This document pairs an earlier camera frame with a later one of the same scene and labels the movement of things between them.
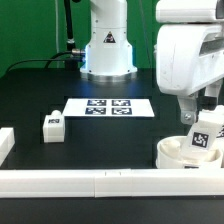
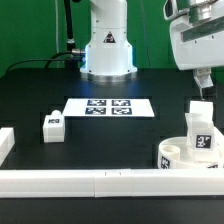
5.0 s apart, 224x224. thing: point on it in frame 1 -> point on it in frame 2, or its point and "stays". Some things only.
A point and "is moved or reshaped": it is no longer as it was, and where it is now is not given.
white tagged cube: (201, 137) is moved or reshaped
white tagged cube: (221, 133) -> (202, 130)
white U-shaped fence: (104, 183) stays
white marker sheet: (109, 107) stays
